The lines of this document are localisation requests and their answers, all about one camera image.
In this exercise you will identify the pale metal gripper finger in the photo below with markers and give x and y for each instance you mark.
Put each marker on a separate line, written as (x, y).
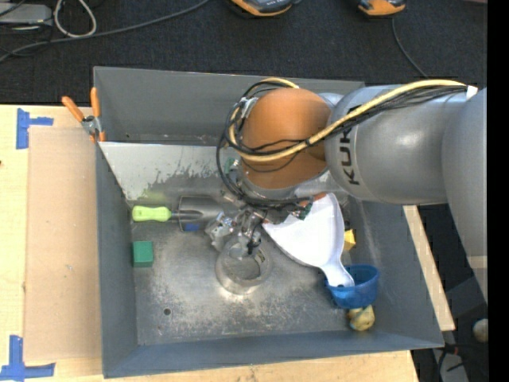
(247, 242)
(219, 231)

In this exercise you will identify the small blue block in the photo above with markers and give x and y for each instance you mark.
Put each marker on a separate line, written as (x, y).
(192, 227)

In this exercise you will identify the green cube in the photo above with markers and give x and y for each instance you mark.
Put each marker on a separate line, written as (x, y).
(142, 254)

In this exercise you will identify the grey metal bin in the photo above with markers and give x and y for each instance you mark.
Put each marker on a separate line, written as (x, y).
(187, 309)

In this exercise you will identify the yellow sponge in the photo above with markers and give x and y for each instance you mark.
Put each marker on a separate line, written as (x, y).
(350, 240)

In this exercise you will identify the blue plastic cup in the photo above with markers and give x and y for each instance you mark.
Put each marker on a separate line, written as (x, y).
(358, 293)

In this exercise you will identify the yellow-green toy pear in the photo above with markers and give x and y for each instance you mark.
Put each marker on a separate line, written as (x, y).
(362, 319)

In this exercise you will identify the pale brown flat board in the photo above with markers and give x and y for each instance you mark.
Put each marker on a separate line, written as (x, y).
(59, 233)

